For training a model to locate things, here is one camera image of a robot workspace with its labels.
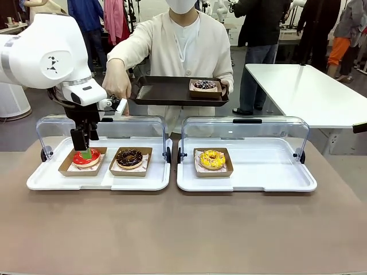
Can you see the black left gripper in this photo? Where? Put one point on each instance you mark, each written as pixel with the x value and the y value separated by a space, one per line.
pixel 83 117

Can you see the red glazed donut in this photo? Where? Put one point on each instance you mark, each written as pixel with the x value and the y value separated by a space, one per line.
pixel 80 160

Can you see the brown cardboard donut tray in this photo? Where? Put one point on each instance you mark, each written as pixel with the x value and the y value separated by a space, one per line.
pixel 213 172
pixel 114 171
pixel 205 94
pixel 64 170

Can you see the dark brown serving tray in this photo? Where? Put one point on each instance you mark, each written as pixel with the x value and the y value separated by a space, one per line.
pixel 163 91

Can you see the purple sprinkle donut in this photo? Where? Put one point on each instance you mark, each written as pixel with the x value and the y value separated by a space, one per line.
pixel 205 84

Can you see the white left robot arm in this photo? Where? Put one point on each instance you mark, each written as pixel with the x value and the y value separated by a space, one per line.
pixel 34 51

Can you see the person's left forearm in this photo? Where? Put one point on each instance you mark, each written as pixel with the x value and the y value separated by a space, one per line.
pixel 228 66

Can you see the person's right forearm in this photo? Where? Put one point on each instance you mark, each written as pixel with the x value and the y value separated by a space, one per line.
pixel 129 46

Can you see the chocolate sprinkle donut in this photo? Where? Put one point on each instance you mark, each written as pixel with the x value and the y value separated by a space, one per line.
pixel 129 158

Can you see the person in blue jacket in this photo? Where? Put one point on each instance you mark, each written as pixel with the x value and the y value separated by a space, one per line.
pixel 89 17

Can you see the person torso cream cardigan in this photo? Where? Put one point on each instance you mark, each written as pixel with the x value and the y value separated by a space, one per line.
pixel 186 57

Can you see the yellow sprinkle donut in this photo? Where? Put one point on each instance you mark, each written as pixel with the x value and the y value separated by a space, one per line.
pixel 212 159

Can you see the person in cream sweater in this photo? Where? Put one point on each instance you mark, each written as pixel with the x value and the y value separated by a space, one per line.
pixel 48 7

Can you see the person black jacket jeans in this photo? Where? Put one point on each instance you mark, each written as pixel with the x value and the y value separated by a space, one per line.
pixel 261 28

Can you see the person in orange trousers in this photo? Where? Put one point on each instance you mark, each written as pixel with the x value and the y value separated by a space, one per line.
pixel 344 37

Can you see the person's right hand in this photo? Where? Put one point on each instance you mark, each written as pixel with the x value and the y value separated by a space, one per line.
pixel 116 80

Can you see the person's left hand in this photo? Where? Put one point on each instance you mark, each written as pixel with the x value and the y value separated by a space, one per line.
pixel 229 86

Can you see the white display tray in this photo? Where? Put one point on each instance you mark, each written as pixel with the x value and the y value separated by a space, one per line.
pixel 258 172
pixel 97 180

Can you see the clear display lid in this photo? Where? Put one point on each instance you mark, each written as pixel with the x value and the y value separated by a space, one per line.
pixel 243 130
pixel 137 127

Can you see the white air purifier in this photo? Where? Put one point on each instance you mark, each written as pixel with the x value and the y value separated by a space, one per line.
pixel 13 100

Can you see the white background desk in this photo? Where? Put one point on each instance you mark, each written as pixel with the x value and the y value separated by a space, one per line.
pixel 11 27

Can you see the white face mask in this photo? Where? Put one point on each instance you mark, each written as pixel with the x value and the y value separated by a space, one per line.
pixel 182 5

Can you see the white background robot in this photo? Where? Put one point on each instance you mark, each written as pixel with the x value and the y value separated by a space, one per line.
pixel 221 10

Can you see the large white table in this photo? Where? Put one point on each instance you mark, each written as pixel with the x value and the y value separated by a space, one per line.
pixel 304 91

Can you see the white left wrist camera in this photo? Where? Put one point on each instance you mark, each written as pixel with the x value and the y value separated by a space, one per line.
pixel 121 107

